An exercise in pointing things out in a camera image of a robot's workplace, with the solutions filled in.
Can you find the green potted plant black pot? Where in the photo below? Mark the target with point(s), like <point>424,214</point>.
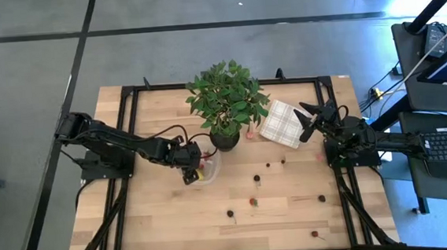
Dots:
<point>227,101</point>

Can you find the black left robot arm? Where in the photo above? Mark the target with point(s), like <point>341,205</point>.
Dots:
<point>110,142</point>

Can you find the yellow power plug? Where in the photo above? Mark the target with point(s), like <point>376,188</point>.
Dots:
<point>377,93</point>

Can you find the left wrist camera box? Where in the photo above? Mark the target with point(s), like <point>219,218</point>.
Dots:
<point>190,176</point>

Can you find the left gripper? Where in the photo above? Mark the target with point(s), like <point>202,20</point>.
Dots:
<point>186,155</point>

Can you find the pink toy raspberry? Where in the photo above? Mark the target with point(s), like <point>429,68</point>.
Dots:
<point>250,135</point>
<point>319,157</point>
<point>201,167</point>

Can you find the yellow toy lemon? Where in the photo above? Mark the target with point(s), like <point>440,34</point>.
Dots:
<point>200,175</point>

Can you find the dark round cherry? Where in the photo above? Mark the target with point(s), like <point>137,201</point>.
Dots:
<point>321,198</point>

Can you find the black power brick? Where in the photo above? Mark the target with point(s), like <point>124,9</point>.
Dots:
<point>436,39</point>

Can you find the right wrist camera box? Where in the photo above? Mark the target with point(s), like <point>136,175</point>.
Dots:
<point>328,108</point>

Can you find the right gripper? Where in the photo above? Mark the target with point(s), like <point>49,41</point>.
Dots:
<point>332,127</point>

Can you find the red cherry with stem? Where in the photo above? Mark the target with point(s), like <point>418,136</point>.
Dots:
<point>315,234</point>

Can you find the clear plastic tupperware container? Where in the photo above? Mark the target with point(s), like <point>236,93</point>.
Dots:
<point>214,169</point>

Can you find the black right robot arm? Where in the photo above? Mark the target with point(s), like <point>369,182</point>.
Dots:
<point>390,143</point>

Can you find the folded checked white cloth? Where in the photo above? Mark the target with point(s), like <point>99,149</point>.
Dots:
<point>280,125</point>

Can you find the dark cherry with stem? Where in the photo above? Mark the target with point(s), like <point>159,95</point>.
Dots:
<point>256,177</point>
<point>230,213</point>

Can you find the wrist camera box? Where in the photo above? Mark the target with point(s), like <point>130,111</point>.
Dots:
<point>328,108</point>
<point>190,176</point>

